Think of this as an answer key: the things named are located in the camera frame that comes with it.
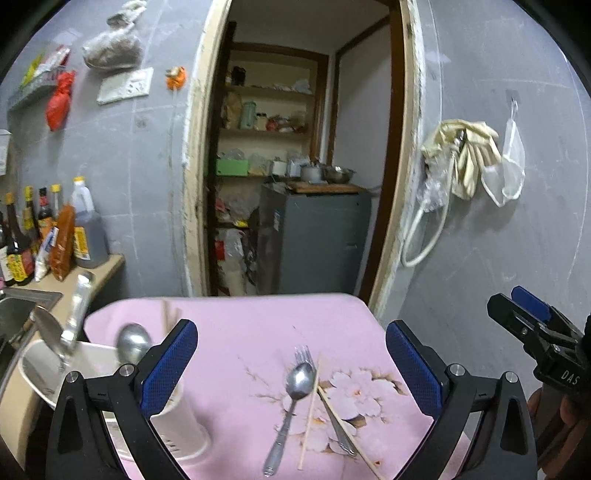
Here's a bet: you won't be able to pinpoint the steel bowl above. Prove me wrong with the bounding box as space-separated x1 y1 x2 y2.
322 165 355 184

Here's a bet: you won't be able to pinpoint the red plastic bag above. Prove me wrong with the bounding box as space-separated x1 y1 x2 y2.
45 70 76 132

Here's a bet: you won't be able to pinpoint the white mesh bag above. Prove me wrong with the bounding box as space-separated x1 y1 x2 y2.
481 98 526 208

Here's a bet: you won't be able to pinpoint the steel fork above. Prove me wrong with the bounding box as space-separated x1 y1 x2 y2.
295 346 358 457

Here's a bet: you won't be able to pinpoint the cream rubber gloves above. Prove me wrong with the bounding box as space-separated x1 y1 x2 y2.
422 119 502 200

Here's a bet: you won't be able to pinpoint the white wall socket panel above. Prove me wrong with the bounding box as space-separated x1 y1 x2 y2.
96 67 154 105

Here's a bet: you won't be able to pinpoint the clear bag of dried goods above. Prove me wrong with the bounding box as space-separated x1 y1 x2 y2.
82 1 147 71

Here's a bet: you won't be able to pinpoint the steel kitchen sink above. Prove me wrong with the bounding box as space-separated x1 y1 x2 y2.
0 288 62 376

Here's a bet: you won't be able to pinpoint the orange sauce pouch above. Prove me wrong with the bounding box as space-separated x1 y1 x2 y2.
50 204 75 281

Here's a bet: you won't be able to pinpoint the white hose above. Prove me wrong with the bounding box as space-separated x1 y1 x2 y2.
400 151 463 269

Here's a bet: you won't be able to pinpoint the grey cabinet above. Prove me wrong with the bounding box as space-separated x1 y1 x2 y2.
256 183 372 295

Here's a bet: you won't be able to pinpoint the dark soy sauce bottle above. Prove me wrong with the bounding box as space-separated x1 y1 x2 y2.
5 192 35 286

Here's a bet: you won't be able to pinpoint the large dark vinegar jug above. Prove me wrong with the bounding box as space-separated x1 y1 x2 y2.
70 176 109 269

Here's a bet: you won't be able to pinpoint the orange plug adapter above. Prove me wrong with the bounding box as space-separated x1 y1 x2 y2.
165 66 186 91

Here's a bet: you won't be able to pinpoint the person's right hand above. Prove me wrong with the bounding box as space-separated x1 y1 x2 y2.
527 384 590 471

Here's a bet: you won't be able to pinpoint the pink floral table cloth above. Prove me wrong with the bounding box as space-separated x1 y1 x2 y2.
85 294 432 479

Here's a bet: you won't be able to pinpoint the green box on shelf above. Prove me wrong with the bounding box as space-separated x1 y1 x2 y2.
216 158 249 177

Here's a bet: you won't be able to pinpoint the grey wall spice rack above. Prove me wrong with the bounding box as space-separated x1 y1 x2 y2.
7 66 65 111

